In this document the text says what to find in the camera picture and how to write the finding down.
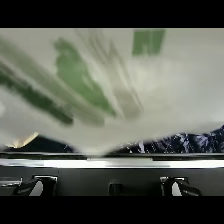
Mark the white T-shirt with green print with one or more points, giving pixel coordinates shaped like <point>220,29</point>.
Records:
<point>160,86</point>

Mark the silver frame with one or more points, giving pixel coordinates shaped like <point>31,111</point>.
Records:
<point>110,163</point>

